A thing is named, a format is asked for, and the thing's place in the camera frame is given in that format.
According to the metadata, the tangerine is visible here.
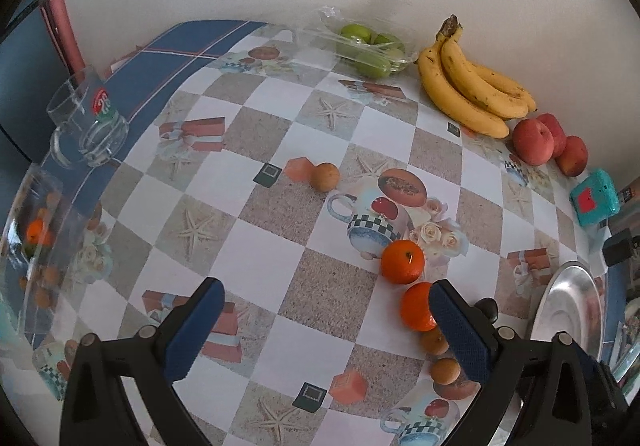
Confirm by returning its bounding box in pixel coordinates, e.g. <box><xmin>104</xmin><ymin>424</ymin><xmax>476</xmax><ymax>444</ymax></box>
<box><xmin>400</xmin><ymin>282</ymin><xmax>440</xmax><ymax>332</ymax></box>
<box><xmin>380</xmin><ymin>239</ymin><xmax>426</xmax><ymax>285</ymax></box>

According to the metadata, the round metal plate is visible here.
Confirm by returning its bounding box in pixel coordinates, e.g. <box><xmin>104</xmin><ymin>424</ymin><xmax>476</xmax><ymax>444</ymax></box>
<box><xmin>529</xmin><ymin>261</ymin><xmax>605</xmax><ymax>362</ymax></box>

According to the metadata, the teal box with red label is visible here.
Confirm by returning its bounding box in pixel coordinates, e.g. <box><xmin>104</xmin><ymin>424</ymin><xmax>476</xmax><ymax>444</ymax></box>
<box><xmin>569</xmin><ymin>169</ymin><xmax>622</xmax><ymax>228</ymax></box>

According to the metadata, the glass mug with red label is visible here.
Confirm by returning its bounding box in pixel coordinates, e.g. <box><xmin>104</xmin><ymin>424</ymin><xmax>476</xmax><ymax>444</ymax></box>
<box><xmin>46</xmin><ymin>66</ymin><xmax>130</xmax><ymax>170</ymax></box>

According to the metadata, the banana bunch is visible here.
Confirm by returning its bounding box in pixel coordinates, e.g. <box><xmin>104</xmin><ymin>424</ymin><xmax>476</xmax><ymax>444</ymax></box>
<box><xmin>417</xmin><ymin>14</ymin><xmax>538</xmax><ymax>140</ymax></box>

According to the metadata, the clear glass bowl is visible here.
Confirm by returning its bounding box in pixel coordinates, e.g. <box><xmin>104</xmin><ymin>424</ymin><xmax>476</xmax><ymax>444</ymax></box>
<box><xmin>2</xmin><ymin>163</ymin><xmax>103</xmax><ymax>337</ymax></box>

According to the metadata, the clear plastic fruit package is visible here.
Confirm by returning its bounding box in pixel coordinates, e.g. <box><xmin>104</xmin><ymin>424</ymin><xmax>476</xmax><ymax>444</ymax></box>
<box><xmin>295</xmin><ymin>6</ymin><xmax>420</xmax><ymax>79</ymax></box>

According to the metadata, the small brown round fruit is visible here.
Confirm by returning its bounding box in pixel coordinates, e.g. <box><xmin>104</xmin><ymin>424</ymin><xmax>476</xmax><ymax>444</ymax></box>
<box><xmin>431</xmin><ymin>357</ymin><xmax>461</xmax><ymax>384</ymax></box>
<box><xmin>419</xmin><ymin>327</ymin><xmax>451</xmax><ymax>356</ymax></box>
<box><xmin>309</xmin><ymin>162</ymin><xmax>341</xmax><ymax>192</ymax></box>

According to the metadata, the red upright post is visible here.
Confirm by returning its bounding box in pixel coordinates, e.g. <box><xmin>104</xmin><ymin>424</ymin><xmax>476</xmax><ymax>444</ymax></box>
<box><xmin>39</xmin><ymin>0</ymin><xmax>87</xmax><ymax>77</ymax></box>

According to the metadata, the small black box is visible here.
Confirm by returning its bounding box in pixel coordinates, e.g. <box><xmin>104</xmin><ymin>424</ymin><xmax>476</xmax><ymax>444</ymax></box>
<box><xmin>602</xmin><ymin>230</ymin><xmax>640</xmax><ymax>267</ymax></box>

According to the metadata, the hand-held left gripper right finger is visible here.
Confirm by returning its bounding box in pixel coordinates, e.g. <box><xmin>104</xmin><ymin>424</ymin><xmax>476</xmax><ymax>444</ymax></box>
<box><xmin>428</xmin><ymin>279</ymin><xmax>596</xmax><ymax>446</ymax></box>

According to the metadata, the red peach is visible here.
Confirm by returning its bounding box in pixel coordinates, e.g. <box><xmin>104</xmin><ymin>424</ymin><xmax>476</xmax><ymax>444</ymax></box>
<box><xmin>512</xmin><ymin>119</ymin><xmax>556</xmax><ymax>166</ymax></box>
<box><xmin>536</xmin><ymin>113</ymin><xmax>568</xmax><ymax>158</ymax></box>
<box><xmin>556</xmin><ymin>135</ymin><xmax>589</xmax><ymax>177</ymax></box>

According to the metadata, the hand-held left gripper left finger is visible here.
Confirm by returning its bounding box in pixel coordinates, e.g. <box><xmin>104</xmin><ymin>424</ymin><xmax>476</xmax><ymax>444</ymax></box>
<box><xmin>59</xmin><ymin>277</ymin><xmax>226</xmax><ymax>446</ymax></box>

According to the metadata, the checkered printed tablecloth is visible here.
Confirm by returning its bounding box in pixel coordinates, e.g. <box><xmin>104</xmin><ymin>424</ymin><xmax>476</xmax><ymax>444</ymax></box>
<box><xmin>0</xmin><ymin>20</ymin><xmax>621</xmax><ymax>446</ymax></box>

